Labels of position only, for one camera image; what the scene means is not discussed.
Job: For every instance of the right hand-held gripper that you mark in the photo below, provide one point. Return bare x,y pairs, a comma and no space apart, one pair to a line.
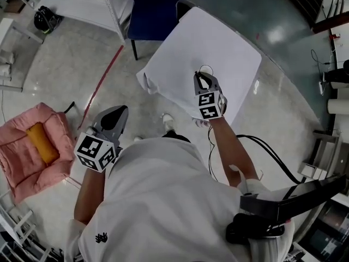
211,105

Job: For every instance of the person's white shoe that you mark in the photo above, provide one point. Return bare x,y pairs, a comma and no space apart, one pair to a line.
138,139
168,121

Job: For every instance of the black body-worn device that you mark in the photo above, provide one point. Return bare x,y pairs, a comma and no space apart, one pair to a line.
253,229

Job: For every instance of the slim white power strip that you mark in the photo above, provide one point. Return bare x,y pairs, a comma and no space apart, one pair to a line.
321,87

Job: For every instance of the red floor tape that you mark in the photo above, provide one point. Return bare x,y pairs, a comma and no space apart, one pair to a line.
102,83

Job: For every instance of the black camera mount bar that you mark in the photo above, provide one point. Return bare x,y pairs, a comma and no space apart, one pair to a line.
294,201

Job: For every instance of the table with white tablecloth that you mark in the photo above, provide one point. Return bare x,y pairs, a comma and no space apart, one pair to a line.
207,42

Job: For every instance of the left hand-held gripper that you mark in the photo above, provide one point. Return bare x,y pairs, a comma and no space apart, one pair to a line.
94,151

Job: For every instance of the person's white shirt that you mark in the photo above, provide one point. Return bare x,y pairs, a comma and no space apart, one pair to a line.
163,201

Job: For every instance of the white cardboard roll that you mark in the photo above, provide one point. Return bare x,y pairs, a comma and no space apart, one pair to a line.
340,85
338,106

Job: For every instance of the person's black trouser leg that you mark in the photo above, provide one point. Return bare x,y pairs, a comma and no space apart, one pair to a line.
177,137

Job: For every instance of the grey compartment organizer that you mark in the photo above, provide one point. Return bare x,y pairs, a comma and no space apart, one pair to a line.
321,154

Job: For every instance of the pink padded armchair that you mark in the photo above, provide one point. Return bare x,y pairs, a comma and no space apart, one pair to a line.
21,157

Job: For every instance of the blue chair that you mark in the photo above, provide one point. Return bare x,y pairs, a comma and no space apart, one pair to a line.
155,9

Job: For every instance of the person's right forearm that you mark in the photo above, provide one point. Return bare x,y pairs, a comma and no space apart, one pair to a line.
233,149

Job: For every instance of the pink patterned cloth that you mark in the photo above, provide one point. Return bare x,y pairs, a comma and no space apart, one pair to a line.
203,122

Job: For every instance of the orange cushion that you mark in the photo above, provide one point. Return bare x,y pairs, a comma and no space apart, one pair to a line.
43,143

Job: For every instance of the person's left forearm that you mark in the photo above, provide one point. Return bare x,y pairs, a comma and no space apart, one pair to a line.
90,198

